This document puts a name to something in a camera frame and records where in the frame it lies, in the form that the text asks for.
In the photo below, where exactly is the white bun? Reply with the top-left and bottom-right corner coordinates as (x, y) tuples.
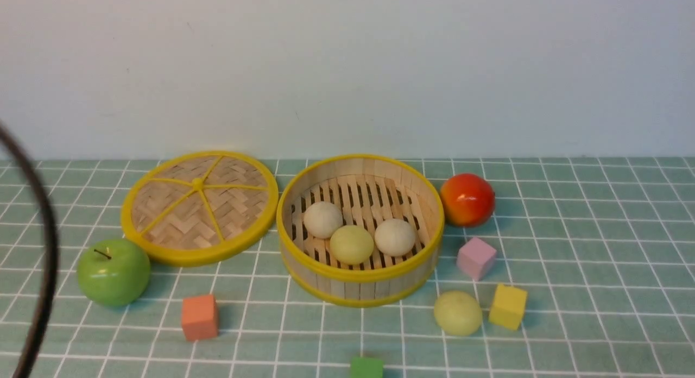
(374, 219), (416, 257)
(303, 201), (344, 239)

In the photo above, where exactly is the yellow-green bun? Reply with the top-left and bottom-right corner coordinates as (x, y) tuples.
(433, 291), (483, 337)
(328, 225), (375, 265)

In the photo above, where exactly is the yellow bamboo steamer tray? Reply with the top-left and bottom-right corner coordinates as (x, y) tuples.
(276, 154), (445, 308)

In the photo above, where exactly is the yellow bamboo steamer lid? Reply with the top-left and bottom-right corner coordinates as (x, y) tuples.
(120, 150), (280, 267)

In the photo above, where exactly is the red orange tomato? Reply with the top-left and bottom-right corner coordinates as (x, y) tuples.
(440, 173), (496, 228)

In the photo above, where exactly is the pink cube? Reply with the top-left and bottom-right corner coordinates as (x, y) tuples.
(456, 237), (497, 281)

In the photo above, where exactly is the green cube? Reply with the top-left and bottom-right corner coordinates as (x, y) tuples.
(350, 356), (384, 378)

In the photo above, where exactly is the orange cube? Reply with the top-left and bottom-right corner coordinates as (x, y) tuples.
(181, 294), (219, 342)

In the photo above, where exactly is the yellow cube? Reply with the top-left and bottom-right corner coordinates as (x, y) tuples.
(489, 283), (528, 331)

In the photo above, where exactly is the green apple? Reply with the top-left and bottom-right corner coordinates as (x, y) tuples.
(76, 238), (151, 308)

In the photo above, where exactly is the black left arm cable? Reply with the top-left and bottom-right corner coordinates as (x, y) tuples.
(0, 122), (59, 378)

